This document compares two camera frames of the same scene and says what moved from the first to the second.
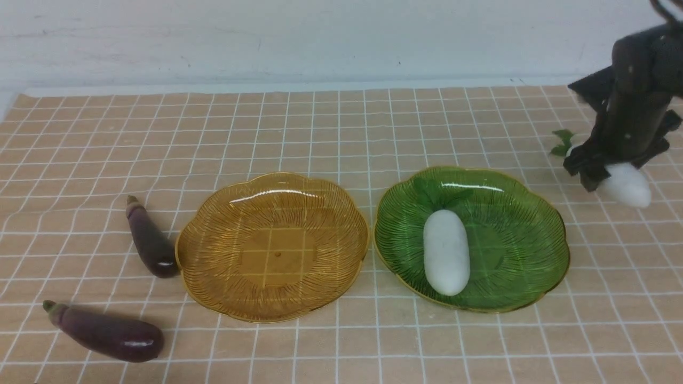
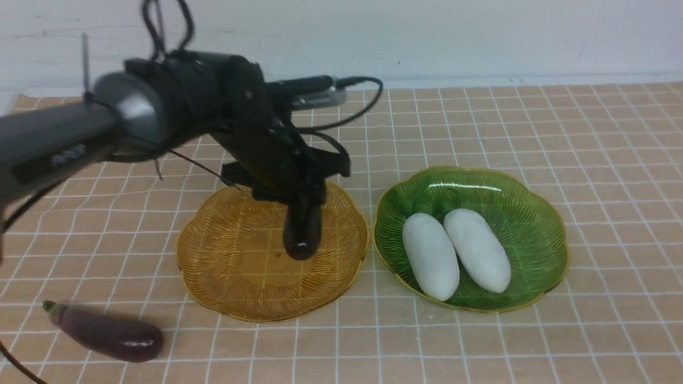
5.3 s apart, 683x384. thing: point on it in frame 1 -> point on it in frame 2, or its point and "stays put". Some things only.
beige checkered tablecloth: (70, 157) stays put
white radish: (625, 183) -> (478, 250)
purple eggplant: (116, 338) stays put
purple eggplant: (156, 254) -> (302, 229)
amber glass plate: (272, 247) stays put
